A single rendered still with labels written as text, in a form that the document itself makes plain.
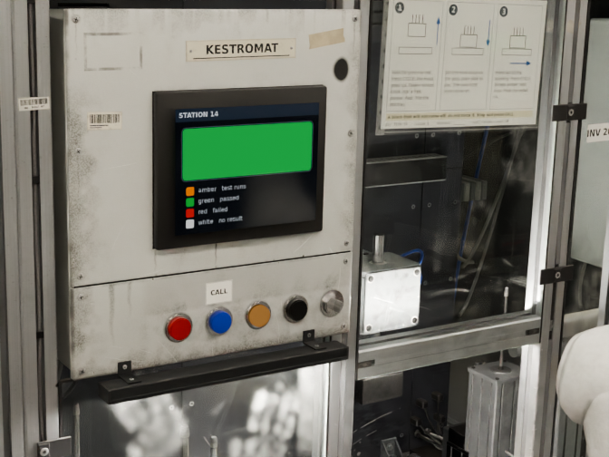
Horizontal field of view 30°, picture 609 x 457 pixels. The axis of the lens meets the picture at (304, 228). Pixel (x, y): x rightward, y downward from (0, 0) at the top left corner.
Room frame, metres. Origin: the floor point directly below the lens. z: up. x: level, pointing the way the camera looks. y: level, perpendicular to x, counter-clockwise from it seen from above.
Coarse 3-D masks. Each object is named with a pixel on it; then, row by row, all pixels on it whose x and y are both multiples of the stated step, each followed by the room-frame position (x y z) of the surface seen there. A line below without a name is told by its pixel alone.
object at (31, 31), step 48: (48, 0) 1.34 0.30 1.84; (48, 48) 1.34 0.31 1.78; (48, 96) 1.34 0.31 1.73; (48, 144) 1.34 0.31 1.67; (48, 192) 1.34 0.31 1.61; (48, 240) 1.34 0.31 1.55; (48, 288) 1.34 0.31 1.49; (48, 336) 1.34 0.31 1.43; (48, 384) 1.34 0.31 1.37; (480, 384) 1.99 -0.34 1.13; (48, 432) 1.34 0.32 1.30; (480, 432) 1.99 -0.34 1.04
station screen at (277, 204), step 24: (192, 120) 1.41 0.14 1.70; (216, 120) 1.42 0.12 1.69; (240, 120) 1.44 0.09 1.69; (264, 120) 1.46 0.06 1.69; (288, 120) 1.48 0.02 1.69; (312, 120) 1.50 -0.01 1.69; (312, 144) 1.50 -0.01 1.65; (312, 168) 1.50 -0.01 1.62; (192, 192) 1.41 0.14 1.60; (216, 192) 1.42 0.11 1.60; (240, 192) 1.44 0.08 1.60; (264, 192) 1.46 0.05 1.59; (288, 192) 1.48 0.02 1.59; (312, 192) 1.50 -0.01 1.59; (192, 216) 1.41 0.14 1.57; (216, 216) 1.42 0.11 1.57; (240, 216) 1.44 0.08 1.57; (264, 216) 1.46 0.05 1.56; (288, 216) 1.48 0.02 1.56; (312, 216) 1.50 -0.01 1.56
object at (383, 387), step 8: (376, 376) 1.83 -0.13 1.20; (384, 376) 1.84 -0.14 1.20; (392, 376) 1.85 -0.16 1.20; (400, 376) 1.86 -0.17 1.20; (360, 384) 1.82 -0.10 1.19; (368, 384) 1.82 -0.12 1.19; (376, 384) 1.83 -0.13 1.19; (384, 384) 1.84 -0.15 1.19; (392, 384) 1.85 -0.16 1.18; (400, 384) 1.86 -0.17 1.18; (360, 392) 1.82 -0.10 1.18; (368, 392) 1.82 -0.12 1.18; (376, 392) 1.83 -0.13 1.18; (384, 392) 1.84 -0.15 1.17; (392, 392) 1.85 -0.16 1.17; (400, 392) 1.86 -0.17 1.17; (360, 400) 1.82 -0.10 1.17; (368, 400) 1.82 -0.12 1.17; (376, 400) 1.83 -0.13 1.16
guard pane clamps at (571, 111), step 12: (564, 108) 1.79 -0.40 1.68; (576, 108) 1.80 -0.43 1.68; (552, 120) 1.78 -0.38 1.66; (564, 120) 1.79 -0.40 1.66; (540, 276) 1.78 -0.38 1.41; (552, 276) 1.79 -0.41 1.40; (564, 276) 1.80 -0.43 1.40; (48, 444) 1.33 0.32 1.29; (60, 444) 1.34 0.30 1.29; (48, 456) 1.33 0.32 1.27; (60, 456) 1.34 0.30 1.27
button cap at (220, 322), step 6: (222, 312) 1.44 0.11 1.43; (216, 318) 1.44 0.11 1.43; (222, 318) 1.44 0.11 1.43; (228, 318) 1.45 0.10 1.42; (210, 324) 1.44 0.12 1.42; (216, 324) 1.44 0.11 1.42; (222, 324) 1.44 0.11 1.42; (228, 324) 1.45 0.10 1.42; (216, 330) 1.44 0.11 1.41; (222, 330) 1.44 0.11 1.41
